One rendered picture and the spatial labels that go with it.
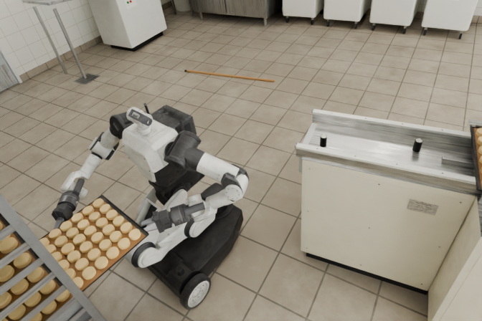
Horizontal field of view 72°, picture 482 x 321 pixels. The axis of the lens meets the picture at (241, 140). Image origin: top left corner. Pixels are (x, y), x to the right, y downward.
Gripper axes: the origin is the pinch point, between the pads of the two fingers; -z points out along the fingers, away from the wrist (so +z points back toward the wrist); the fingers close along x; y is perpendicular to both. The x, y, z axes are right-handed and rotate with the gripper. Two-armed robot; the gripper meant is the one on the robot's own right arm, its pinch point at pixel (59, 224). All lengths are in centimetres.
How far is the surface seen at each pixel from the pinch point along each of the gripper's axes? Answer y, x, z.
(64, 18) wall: -137, -15, 398
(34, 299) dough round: 10.9, 10.7, -42.4
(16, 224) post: 23, 48, -40
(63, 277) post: 23.4, 17.8, -39.7
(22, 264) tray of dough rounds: 14, 29, -40
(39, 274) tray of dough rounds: 15.5, 19.8, -38.5
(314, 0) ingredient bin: 222, -27, 378
